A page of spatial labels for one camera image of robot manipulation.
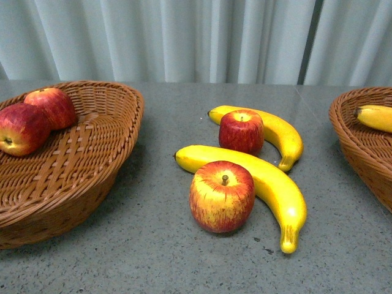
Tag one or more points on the small red apple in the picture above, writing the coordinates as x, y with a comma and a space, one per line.
242, 130

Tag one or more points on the red yellow apple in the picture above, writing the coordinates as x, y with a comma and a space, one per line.
222, 196

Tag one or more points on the yellow banana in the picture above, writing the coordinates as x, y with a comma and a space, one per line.
277, 131
374, 116
272, 185

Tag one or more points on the red apple behind in basket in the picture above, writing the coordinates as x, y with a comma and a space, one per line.
57, 105

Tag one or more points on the left brown wicker basket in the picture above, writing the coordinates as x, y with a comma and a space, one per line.
56, 188

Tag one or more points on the brown wicker basket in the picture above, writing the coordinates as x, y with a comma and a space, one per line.
368, 151
56, 188

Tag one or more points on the white pleated curtain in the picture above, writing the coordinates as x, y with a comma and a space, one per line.
332, 43

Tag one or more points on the dark red apple in basket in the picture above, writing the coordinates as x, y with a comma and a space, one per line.
24, 129

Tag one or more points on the right brown wicker basket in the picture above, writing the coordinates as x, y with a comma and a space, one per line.
368, 151

